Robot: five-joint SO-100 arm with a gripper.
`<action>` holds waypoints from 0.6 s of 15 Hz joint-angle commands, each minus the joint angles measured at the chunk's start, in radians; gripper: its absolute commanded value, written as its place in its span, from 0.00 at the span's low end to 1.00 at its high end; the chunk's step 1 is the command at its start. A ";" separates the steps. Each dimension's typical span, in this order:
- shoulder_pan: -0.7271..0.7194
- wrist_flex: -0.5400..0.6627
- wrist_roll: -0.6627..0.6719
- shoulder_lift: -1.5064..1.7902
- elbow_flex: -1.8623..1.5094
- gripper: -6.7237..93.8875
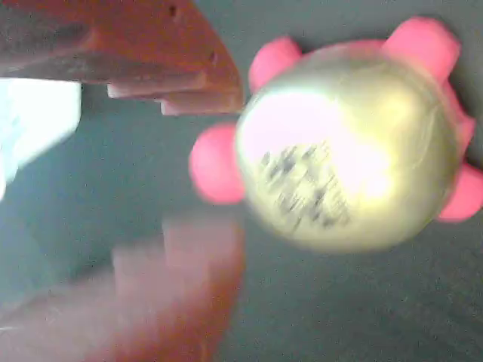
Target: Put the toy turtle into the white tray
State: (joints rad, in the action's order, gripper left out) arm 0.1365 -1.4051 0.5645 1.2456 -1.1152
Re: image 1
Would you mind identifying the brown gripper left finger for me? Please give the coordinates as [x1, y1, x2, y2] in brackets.
[0, 0, 244, 115]

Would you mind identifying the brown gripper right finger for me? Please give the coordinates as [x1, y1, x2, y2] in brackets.
[0, 220, 248, 362]

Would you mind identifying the red turtle toy gold shell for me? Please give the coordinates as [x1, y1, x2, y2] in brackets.
[188, 16, 483, 254]

